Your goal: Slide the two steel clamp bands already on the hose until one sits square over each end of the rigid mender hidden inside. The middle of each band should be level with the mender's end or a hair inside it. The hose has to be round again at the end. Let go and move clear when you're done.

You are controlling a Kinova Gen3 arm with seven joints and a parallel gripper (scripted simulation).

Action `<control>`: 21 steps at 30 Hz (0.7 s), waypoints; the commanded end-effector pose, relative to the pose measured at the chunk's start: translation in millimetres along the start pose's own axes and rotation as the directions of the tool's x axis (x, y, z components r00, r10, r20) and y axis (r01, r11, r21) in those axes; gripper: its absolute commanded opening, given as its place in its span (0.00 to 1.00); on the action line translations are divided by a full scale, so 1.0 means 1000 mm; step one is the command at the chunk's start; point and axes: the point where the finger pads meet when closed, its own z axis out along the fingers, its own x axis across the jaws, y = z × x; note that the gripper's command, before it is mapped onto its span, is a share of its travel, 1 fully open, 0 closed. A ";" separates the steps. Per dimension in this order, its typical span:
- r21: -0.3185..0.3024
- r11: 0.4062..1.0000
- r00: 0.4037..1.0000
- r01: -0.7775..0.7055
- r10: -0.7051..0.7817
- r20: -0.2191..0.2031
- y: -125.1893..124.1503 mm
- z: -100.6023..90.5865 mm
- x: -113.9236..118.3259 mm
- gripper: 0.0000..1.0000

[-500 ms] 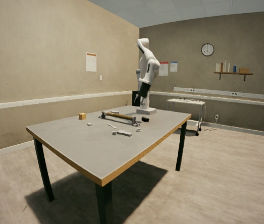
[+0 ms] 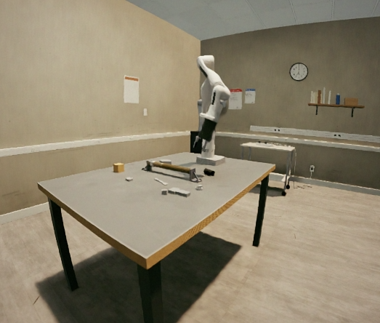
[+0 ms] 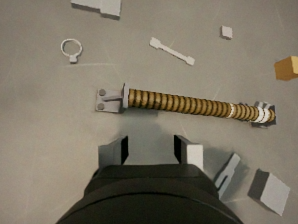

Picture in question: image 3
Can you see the white clamp band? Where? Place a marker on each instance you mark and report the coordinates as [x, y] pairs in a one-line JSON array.
[[73, 59], [265, 106], [258, 104]]

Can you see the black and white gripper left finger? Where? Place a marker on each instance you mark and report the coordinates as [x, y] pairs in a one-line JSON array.
[[114, 153]]

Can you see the tan cardboard box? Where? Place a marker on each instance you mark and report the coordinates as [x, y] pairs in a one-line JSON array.
[[287, 69]]

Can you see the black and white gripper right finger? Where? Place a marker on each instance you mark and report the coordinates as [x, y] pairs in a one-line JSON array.
[[187, 152]]

